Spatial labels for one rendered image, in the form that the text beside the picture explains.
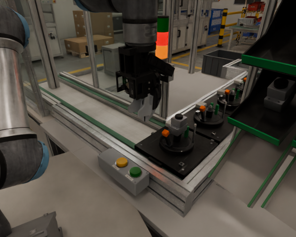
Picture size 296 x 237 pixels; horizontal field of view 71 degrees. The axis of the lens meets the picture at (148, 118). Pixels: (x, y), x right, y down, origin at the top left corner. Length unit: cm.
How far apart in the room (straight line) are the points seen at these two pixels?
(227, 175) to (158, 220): 26
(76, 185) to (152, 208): 31
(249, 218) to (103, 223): 47
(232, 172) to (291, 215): 17
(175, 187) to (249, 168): 23
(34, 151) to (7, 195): 32
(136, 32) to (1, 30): 43
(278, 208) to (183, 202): 25
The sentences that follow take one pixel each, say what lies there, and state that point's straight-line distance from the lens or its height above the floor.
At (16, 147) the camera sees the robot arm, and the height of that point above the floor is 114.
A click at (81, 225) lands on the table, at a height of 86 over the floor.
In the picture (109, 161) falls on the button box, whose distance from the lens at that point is 79.
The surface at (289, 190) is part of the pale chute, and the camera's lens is 68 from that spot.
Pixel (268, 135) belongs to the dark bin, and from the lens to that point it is 54.
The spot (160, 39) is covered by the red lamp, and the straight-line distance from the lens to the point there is 86.
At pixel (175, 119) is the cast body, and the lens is 76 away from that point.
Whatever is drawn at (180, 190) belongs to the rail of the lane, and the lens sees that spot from 69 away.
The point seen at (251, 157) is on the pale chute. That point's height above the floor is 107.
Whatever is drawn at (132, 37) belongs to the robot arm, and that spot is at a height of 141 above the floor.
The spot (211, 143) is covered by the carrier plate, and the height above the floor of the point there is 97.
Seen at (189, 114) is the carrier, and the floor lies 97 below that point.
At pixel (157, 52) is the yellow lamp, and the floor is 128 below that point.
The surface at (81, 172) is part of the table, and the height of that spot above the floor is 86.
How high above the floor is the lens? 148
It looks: 31 degrees down
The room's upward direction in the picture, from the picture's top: straight up
